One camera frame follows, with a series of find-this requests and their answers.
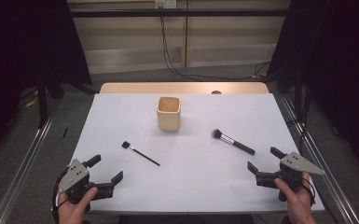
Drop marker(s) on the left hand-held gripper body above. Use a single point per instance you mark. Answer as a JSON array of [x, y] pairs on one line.
[[77, 175]]

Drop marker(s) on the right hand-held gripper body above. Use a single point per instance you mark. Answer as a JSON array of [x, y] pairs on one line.
[[295, 163]]

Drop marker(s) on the thick black makeup brush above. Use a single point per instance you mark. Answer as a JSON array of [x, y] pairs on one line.
[[239, 145]]

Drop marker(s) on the thin black makeup brush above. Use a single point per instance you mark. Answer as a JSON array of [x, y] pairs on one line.
[[143, 154]]

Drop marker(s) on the beige square cup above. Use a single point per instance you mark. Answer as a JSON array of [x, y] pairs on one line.
[[168, 121]]

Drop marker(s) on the person's left hand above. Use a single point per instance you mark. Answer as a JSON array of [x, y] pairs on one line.
[[71, 213]]

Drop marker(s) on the person's right hand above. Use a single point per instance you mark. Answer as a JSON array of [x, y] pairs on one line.
[[298, 208]]

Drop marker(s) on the small black floor object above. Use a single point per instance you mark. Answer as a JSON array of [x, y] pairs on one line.
[[65, 132]]

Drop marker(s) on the white table mat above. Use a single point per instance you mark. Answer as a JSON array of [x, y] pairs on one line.
[[199, 174]]

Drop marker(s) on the black metal stand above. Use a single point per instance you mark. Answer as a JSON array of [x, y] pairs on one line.
[[42, 102]]

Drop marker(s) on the round brown table grommet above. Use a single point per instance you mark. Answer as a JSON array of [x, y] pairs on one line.
[[216, 92]]

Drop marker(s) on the black curtain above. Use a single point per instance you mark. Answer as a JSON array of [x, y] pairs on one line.
[[28, 46], [338, 62]]

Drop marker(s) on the metal floor rail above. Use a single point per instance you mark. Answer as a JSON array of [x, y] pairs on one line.
[[24, 161], [329, 174]]

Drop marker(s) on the black horizontal frame bar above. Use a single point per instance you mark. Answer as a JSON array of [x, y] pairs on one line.
[[180, 12]]

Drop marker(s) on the white wall socket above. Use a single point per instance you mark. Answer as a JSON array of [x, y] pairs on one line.
[[165, 3]]

